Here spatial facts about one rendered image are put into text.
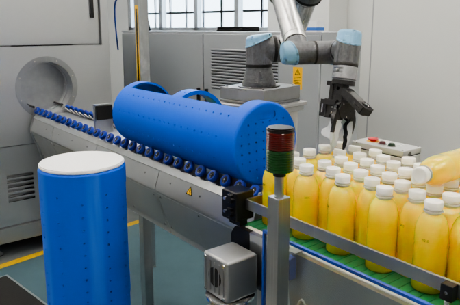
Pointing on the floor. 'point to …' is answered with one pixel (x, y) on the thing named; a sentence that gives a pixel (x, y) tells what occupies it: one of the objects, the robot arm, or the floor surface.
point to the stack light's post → (278, 249)
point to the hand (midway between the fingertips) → (340, 146)
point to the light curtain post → (141, 34)
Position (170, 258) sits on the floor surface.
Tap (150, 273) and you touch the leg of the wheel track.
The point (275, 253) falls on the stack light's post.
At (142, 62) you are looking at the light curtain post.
